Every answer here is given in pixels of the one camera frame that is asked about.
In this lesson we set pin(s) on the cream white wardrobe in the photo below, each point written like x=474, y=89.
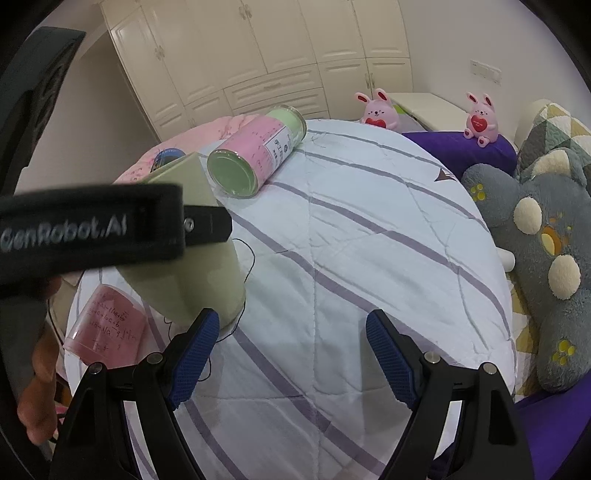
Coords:
x=191, y=62

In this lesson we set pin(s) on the white bedside cabinet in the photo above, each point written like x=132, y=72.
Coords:
x=428, y=112

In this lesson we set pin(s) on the purple blanket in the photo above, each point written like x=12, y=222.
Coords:
x=459, y=154

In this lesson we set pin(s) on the person's left hand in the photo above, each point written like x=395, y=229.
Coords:
x=36, y=408

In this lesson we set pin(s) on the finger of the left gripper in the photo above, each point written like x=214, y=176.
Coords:
x=204, y=225

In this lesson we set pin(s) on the triangle pattern quilted cushion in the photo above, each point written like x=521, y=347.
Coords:
x=547, y=126

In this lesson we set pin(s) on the left pink bunny plush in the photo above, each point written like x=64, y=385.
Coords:
x=379, y=111

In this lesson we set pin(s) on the folded pink floral quilt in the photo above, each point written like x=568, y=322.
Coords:
x=189, y=141

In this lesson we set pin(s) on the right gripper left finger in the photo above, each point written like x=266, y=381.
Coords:
x=94, y=441

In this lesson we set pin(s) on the blue black metal can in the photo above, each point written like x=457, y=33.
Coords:
x=165, y=157

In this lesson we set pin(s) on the white wall switch plate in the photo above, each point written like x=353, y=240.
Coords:
x=486, y=72

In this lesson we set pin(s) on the grey elephant plush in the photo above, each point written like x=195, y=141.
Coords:
x=543, y=219

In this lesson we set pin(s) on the white purple striped quilt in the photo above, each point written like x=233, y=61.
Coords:
x=358, y=218

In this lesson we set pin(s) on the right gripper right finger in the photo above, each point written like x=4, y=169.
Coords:
x=490, y=442

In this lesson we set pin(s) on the pink bunny plush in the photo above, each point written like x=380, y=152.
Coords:
x=379, y=111
x=482, y=123

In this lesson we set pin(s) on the small white paper cup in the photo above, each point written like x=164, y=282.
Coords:
x=507, y=259

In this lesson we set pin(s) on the pink clear plastic cup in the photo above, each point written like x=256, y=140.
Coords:
x=108, y=330

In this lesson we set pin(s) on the pale green plastic cup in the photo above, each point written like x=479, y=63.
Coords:
x=205, y=276

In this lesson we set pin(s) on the right pink bunny plush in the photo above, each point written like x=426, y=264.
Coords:
x=482, y=123

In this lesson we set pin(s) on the pink green glass jar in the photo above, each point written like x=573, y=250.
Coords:
x=244, y=161

